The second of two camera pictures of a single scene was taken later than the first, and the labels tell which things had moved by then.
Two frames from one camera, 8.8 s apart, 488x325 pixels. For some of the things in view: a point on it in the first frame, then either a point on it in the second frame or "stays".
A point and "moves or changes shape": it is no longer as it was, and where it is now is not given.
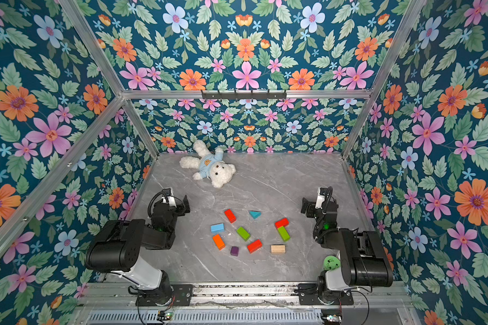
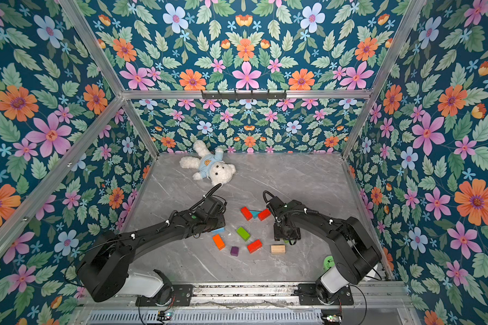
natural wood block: x=278 y=249 stays
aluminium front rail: x=370 y=295 stays
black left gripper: x=179 y=208 to x=221 y=221
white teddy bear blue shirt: x=211 y=166 stays
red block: x=254 y=246 stays
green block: x=242 y=233 stays
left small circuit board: x=164 y=315 stays
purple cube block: x=234 y=251 stays
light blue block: x=217 y=228 stays
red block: x=282 y=223 moves or changes shape
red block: x=230 y=216 to x=246 y=212
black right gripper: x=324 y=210 to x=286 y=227
